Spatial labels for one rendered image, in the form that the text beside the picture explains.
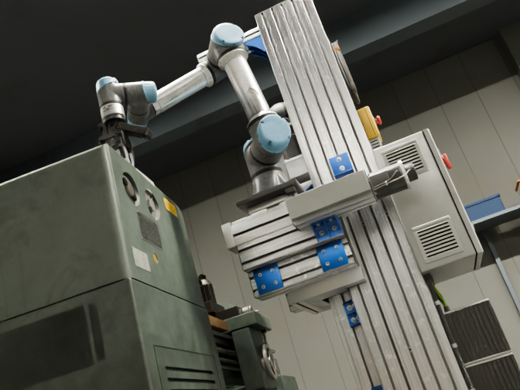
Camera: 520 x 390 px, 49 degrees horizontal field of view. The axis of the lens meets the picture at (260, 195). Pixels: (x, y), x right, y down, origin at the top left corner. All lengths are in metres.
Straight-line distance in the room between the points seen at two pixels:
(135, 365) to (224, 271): 5.28
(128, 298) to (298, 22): 1.44
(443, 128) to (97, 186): 5.37
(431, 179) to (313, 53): 0.72
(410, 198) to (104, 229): 1.04
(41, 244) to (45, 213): 0.08
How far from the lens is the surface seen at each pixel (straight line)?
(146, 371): 1.39
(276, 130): 1.91
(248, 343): 2.51
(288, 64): 2.36
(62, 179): 1.61
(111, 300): 1.45
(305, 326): 6.26
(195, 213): 6.95
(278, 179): 1.98
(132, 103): 1.97
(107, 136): 1.87
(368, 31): 5.43
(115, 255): 1.47
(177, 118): 5.64
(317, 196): 1.77
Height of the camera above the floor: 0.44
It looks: 22 degrees up
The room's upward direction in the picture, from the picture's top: 17 degrees counter-clockwise
